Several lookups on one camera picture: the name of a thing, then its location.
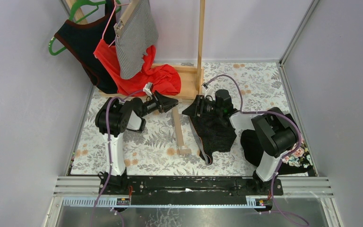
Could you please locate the green plastic hanger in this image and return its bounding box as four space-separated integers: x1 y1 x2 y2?
48 0 122 56

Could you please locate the wooden clothes rack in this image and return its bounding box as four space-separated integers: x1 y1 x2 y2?
65 0 206 106

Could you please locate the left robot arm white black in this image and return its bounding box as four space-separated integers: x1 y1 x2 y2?
95 91 179 176

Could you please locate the purple cable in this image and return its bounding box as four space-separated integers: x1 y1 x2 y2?
202 74 311 227
89 89 145 227

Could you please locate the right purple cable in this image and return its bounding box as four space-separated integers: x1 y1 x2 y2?
202 74 311 227

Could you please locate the wooden clip hanger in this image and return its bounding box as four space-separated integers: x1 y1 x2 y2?
114 0 140 36

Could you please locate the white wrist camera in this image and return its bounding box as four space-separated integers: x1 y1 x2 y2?
202 83 214 97
142 82 153 97

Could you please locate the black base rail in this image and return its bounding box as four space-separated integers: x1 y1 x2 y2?
98 172 284 206

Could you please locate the black underwear orange trim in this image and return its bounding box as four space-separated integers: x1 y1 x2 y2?
189 114 237 165

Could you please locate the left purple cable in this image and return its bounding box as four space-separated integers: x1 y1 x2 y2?
89 89 145 227

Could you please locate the floral patterned table mat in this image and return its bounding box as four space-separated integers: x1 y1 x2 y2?
69 62 290 176

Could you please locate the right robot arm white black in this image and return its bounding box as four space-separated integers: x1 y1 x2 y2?
182 89 301 182

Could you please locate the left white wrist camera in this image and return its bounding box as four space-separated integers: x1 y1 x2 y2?
142 82 153 97

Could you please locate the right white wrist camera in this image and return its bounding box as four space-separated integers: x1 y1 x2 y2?
202 83 214 97

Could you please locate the pink wire hanger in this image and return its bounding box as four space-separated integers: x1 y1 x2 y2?
102 0 131 40

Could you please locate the dark tank top red trim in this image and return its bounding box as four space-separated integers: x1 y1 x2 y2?
54 0 118 94

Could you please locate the grey striped underwear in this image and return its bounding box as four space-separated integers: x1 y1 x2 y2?
115 0 159 79

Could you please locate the black floral garment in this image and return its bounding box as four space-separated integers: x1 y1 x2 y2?
240 129 313 175

